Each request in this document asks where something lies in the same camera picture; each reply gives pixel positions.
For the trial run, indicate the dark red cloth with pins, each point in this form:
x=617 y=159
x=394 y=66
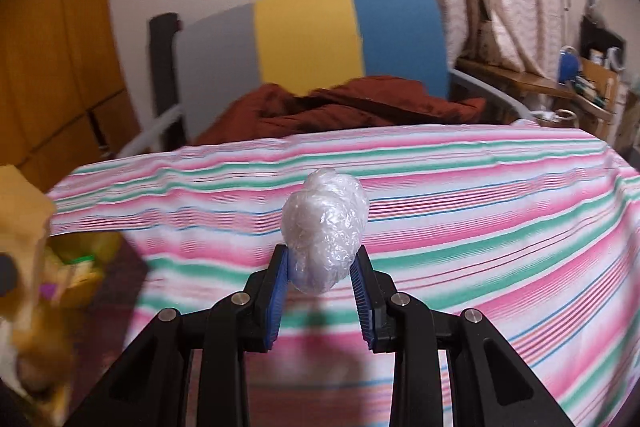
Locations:
x=367 y=102

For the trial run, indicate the striped pink green tablecloth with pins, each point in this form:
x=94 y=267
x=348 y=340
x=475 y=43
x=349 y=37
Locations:
x=537 y=228

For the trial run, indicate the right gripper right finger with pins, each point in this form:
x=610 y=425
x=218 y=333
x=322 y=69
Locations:
x=490 y=384

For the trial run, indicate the gold metal tin box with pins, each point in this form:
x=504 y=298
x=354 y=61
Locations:
x=91 y=283

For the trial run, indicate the grey yellow blue chair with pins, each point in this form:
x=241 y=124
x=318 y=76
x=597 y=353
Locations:
x=302 y=45

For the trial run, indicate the white plastic ball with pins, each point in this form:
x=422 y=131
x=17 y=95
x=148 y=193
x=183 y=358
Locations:
x=322 y=225

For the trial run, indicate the wooden wardrobe panels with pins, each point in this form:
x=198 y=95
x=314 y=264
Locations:
x=64 y=100

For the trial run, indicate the blue cup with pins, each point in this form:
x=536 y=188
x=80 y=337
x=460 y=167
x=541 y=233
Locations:
x=569 y=64

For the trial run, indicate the tan wedge sponge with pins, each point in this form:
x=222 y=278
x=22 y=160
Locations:
x=25 y=227

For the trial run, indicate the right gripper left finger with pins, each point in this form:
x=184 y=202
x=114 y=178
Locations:
x=148 y=385

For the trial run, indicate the black foam roll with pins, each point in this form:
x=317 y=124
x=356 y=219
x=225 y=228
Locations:
x=162 y=31

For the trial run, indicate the wooden side shelf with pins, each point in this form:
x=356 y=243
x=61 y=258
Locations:
x=522 y=85

